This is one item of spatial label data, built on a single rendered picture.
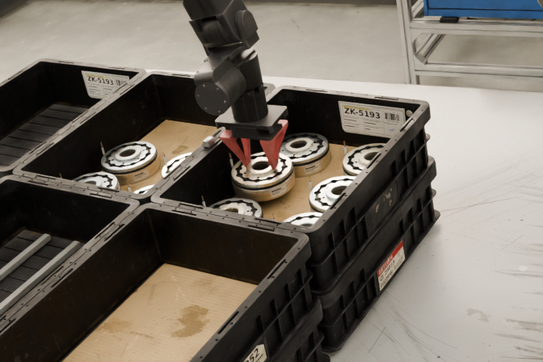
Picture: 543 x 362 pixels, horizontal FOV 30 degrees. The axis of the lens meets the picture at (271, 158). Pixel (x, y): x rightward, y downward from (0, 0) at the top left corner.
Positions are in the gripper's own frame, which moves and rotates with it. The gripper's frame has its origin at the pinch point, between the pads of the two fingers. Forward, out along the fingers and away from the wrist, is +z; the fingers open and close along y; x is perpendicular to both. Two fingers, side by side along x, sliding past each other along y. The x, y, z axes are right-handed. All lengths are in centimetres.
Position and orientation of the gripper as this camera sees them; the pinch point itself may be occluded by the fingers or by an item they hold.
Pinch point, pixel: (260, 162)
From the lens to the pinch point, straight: 166.0
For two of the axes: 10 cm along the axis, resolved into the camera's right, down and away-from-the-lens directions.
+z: 1.7, 8.5, 5.0
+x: 4.2, -5.2, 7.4
